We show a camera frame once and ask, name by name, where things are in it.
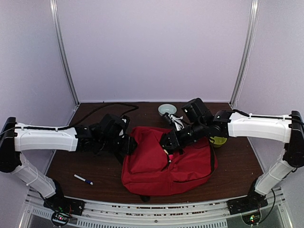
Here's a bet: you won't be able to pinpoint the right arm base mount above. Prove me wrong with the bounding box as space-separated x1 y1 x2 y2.
227 196 268 215

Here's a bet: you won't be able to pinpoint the right aluminium frame post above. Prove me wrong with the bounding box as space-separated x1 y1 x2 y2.
229 0 260 108

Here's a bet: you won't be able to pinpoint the lime green bowl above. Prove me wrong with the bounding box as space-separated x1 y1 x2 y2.
209 136 227 148

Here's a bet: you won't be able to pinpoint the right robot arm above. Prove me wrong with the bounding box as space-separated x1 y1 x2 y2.
160 98 304 210

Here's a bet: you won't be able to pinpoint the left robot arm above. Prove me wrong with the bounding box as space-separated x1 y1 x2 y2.
0 103 137 211

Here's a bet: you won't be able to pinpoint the red backpack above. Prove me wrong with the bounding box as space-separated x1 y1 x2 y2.
121 126 218 197

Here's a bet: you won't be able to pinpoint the left aluminium frame post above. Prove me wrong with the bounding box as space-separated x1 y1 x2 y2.
49 0 80 106

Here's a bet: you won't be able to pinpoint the white blue pen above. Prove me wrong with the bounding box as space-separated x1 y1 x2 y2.
74 174 94 186

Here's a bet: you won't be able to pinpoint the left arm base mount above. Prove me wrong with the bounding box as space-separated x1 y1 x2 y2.
43 197 85 216

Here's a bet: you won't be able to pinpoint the pink highlighter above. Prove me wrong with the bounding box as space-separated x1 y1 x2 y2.
168 154 174 163

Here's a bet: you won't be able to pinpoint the aluminium frame post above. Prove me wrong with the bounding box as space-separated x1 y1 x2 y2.
229 0 260 108
49 0 80 106

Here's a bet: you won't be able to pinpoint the light blue ceramic bowl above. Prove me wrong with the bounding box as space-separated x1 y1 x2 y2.
158 104 177 116

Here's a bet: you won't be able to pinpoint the front aluminium rail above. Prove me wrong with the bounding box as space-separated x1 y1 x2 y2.
17 189 293 228

